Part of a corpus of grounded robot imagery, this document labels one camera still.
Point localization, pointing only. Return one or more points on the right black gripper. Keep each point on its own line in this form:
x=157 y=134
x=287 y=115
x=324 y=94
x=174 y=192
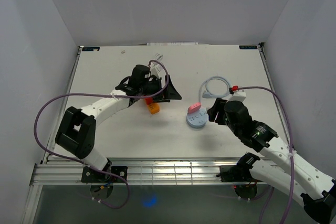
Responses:
x=217 y=107

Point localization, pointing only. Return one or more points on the red cube socket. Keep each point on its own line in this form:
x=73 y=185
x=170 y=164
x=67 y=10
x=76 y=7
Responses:
x=149 y=101

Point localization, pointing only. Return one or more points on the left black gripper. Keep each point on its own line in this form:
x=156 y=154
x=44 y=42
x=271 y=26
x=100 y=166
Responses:
x=170 y=93

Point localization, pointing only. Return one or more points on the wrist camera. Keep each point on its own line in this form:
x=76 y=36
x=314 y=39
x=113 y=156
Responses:
x=236 y=94
x=155 y=70

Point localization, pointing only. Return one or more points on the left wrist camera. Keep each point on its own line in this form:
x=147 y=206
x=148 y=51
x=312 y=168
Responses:
x=155 y=70

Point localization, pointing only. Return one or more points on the black corner label left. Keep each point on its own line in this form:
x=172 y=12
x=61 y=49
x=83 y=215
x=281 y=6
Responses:
x=90 y=49

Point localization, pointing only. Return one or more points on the light blue round socket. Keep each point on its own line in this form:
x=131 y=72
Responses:
x=197 y=119

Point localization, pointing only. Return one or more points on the orange power strip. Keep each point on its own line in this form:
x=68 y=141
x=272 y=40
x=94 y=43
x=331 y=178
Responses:
x=154 y=108

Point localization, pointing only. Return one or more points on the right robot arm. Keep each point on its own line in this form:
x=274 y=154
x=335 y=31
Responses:
x=278 y=164

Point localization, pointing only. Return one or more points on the pink plug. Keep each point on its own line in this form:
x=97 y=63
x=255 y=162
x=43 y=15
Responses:
x=193 y=108

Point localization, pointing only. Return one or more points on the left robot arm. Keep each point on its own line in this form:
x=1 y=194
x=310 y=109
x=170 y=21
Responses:
x=77 y=131

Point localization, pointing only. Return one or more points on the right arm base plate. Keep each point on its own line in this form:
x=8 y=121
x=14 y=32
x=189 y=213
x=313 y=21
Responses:
x=235 y=174

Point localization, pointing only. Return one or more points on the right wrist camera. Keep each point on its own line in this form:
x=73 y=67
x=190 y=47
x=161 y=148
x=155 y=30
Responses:
x=236 y=94

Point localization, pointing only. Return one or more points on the aluminium front rail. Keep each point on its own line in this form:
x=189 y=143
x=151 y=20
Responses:
x=142 y=173

